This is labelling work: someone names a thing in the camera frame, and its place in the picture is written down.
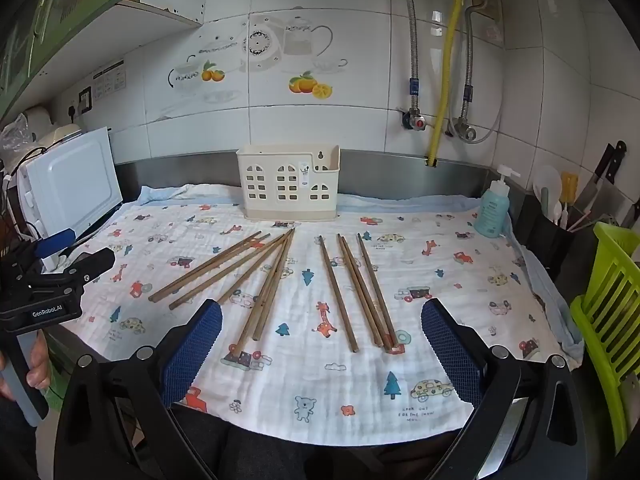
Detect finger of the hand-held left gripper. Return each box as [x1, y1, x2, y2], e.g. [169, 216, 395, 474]
[30, 247, 117, 292]
[31, 228, 77, 260]

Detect white plastic rice spoon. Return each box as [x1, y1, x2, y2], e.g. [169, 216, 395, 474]
[532, 164, 562, 223]

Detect braided metal hose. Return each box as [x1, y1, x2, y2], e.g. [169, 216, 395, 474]
[389, 0, 422, 112]
[447, 4, 488, 126]

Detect black handled kitchen knife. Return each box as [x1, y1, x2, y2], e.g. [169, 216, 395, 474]
[597, 139, 629, 228]

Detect white wall label sticker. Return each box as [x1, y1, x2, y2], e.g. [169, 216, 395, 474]
[92, 60, 127, 99]

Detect yellow bottle brush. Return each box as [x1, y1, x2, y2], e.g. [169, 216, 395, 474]
[559, 171, 579, 231]

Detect black power cable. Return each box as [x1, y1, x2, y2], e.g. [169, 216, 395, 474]
[0, 146, 48, 248]

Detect metal water valve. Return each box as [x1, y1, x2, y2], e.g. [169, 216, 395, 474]
[448, 116, 480, 143]

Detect cream rice cooker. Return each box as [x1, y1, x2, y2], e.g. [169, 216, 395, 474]
[24, 106, 85, 153]

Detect cream plastic utensil holder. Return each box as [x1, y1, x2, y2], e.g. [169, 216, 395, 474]
[236, 143, 341, 222]

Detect person's left hand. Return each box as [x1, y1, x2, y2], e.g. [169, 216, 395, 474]
[0, 331, 54, 402]

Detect red handled water valve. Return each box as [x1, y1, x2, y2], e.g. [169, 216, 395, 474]
[400, 108, 427, 132]

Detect brown wooden chopstick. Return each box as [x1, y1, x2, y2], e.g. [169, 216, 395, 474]
[169, 233, 272, 311]
[252, 229, 296, 342]
[356, 232, 401, 351]
[335, 233, 385, 349]
[217, 232, 287, 306]
[340, 236, 396, 354]
[235, 228, 293, 350]
[318, 235, 360, 353]
[148, 230, 263, 303]

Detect white cartoon printed cloth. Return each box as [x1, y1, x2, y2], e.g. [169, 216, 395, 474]
[59, 195, 571, 433]

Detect white cutting board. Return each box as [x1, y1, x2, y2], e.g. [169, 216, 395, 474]
[17, 126, 124, 272]

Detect green plastic rack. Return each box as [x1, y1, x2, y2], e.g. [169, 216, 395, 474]
[569, 221, 640, 453]

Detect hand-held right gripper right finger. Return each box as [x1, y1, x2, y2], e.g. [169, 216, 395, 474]
[421, 298, 588, 480]

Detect green wall cabinet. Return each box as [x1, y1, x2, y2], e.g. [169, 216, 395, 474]
[0, 0, 132, 123]

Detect black handled cleaver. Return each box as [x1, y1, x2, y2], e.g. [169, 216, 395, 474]
[572, 142, 617, 213]

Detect clear plastic bag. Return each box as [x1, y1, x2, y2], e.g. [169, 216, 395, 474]
[0, 112, 33, 153]

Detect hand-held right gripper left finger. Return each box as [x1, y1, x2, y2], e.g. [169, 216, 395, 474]
[52, 299, 224, 480]

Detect black utensil container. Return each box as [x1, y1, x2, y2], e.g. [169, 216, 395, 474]
[527, 204, 581, 283]

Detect yellow gas hose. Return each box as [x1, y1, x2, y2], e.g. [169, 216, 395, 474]
[426, 0, 467, 167]

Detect teal soap pump bottle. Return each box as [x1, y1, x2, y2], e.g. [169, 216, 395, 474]
[473, 163, 522, 239]

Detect person's dark trousers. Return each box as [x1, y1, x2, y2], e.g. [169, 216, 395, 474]
[0, 397, 478, 480]

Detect thin white cable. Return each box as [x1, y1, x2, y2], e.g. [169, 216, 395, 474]
[469, 72, 505, 144]

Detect stainless steel counter backsplash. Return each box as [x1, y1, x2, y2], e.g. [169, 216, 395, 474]
[114, 152, 531, 211]

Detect black wall socket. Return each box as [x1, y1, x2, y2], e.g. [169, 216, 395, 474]
[66, 86, 94, 122]

